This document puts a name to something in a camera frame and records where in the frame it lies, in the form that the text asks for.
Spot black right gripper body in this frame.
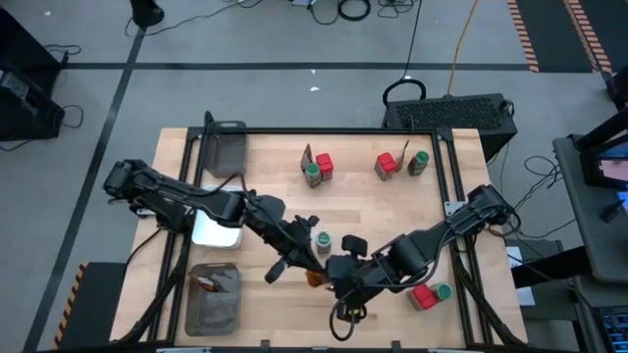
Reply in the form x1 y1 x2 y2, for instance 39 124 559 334
326 233 382 325

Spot black framed screen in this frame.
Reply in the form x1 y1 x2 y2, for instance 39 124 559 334
581 141 628 190

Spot grey translucent plastic bin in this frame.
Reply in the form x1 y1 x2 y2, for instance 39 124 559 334
203 120 249 178
184 262 241 338

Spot yellow hanging cable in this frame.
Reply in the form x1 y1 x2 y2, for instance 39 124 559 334
445 0 480 96

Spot green-lidded glass spice jar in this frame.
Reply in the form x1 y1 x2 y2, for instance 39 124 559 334
303 162 324 189
430 281 454 303
314 230 334 255
406 150 431 177

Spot black mat with striped edge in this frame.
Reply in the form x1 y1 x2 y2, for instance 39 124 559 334
506 0 614 75
51 261 128 352

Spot black stand base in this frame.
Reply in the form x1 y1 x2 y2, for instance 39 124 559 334
129 0 166 29

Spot grey side cart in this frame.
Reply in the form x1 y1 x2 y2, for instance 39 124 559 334
552 131 628 285

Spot white plastic bin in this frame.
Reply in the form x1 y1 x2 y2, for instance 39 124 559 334
189 184 245 250

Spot black hanging cable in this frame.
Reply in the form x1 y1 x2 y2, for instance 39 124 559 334
381 0 427 107

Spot black keyboard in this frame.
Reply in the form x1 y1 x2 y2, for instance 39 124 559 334
593 306 628 353

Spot black aluminium table frame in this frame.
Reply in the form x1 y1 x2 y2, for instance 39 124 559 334
117 110 529 350

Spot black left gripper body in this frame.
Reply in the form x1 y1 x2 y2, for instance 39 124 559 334
264 214 321 285

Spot coiled black cable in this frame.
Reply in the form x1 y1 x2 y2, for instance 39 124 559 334
337 0 373 23

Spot black perforated computer case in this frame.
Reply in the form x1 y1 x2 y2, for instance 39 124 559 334
381 92 519 162

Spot black equipment cabinet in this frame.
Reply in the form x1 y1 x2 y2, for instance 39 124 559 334
0 7 66 143

